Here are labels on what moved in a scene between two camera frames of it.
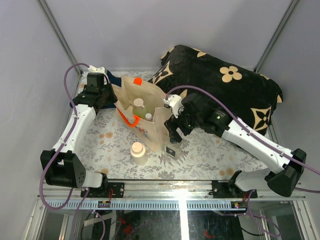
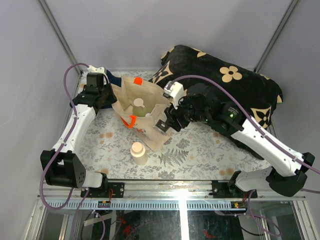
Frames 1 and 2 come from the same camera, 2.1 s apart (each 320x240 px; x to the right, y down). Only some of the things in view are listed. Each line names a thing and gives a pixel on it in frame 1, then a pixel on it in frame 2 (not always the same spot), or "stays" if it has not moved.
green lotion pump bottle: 139,109 stays
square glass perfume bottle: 172,150 -> 162,126
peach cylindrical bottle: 138,153 stays
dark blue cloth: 113,79 stays
